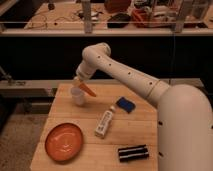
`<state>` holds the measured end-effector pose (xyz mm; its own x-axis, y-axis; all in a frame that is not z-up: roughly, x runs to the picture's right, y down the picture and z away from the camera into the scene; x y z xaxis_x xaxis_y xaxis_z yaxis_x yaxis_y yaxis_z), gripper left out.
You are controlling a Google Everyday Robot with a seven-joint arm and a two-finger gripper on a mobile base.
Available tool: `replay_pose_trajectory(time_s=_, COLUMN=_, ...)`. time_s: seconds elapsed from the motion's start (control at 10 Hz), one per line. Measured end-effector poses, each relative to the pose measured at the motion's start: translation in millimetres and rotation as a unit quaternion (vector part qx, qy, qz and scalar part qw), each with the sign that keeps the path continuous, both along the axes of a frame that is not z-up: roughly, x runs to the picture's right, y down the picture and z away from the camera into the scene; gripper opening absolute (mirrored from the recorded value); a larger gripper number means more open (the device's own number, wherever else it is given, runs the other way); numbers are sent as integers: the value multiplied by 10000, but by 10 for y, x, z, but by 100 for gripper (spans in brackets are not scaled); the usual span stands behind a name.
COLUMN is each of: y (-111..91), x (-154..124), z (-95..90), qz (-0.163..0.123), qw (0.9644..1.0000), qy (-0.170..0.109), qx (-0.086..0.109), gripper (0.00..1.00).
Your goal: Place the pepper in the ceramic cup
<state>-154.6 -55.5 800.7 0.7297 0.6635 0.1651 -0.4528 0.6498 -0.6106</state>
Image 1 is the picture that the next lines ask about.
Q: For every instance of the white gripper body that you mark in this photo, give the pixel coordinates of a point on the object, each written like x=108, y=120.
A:
x=83, y=72

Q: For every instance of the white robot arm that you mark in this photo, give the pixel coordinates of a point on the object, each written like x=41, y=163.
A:
x=184, y=113

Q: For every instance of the white ceramic cup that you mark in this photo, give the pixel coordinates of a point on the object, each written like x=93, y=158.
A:
x=78, y=96

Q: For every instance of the white tube bottle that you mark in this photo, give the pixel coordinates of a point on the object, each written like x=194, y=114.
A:
x=104, y=122

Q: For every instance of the blue sponge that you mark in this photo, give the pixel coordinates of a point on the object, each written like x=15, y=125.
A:
x=125, y=104

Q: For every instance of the black tray on shelf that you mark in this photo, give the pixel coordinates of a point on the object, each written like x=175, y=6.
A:
x=119, y=20

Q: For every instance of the orange plate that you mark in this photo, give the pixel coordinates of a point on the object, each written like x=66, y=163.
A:
x=64, y=142

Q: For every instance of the black striped box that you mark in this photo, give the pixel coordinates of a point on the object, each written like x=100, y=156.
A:
x=132, y=153

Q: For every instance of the metal shelf post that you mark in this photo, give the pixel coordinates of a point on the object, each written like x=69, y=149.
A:
x=86, y=6

